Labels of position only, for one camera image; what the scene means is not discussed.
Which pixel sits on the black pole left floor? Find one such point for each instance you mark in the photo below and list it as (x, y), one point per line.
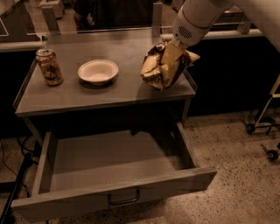
(14, 188)

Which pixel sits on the open grey top drawer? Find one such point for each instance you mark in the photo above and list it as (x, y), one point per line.
(76, 174)

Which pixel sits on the brown drink can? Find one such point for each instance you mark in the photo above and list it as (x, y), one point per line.
(49, 66)

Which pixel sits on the white paper bowl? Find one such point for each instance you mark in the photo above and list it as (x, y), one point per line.
(98, 72)

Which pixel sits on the white horizontal rail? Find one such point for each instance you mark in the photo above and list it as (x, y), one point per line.
(227, 34)

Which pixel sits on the brown sea salt chip bag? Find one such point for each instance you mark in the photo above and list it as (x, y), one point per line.
(161, 76)

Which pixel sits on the black drawer handle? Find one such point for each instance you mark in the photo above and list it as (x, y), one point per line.
(123, 197)

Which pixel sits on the wheeled cart base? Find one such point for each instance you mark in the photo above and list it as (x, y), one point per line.
(260, 121)

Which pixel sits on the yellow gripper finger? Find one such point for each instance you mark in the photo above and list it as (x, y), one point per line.
(172, 52)

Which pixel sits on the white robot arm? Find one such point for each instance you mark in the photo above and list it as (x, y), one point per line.
(196, 17)

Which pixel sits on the grey metal counter cabinet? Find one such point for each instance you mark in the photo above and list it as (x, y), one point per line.
(126, 48)

